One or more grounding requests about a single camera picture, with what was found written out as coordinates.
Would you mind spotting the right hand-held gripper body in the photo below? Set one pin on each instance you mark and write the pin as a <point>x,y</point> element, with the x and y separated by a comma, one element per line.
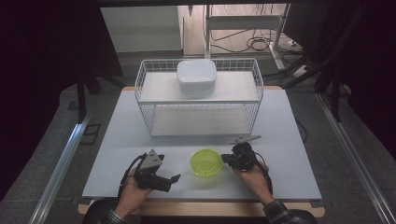
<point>244,157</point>

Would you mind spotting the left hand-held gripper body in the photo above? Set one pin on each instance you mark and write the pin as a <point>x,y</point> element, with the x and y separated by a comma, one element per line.
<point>151,174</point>

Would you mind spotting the green translucent bowl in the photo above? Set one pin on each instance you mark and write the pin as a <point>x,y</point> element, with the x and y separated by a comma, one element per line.
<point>206,162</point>

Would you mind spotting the white square bowl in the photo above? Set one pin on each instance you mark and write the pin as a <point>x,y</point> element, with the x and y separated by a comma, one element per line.
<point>196,76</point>

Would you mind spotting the person's right hand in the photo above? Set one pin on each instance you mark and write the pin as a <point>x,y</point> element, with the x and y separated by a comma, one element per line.
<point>253,182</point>

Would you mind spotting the person's left hand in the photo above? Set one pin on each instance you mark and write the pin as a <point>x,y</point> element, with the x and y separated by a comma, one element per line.
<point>132,194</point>

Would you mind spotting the wooden table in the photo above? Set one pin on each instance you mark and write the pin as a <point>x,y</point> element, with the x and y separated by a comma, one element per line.
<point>202,208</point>

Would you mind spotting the black floor vent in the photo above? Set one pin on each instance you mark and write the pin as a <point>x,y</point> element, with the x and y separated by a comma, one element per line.
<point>90,133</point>

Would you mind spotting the black stand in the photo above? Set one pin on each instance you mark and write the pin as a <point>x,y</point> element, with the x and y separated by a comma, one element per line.
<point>81,99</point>

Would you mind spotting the white power strip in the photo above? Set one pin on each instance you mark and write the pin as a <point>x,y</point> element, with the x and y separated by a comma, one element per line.
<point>301,71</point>

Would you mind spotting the white panel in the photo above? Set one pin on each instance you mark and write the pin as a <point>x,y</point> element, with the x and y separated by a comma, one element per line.
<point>141,29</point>

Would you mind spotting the aluminium rail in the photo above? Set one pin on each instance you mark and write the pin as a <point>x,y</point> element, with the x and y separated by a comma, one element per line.
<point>59,168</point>
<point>355,155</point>

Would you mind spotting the white metal desk frame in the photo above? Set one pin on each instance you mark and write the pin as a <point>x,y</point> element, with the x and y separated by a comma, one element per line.
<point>243,22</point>

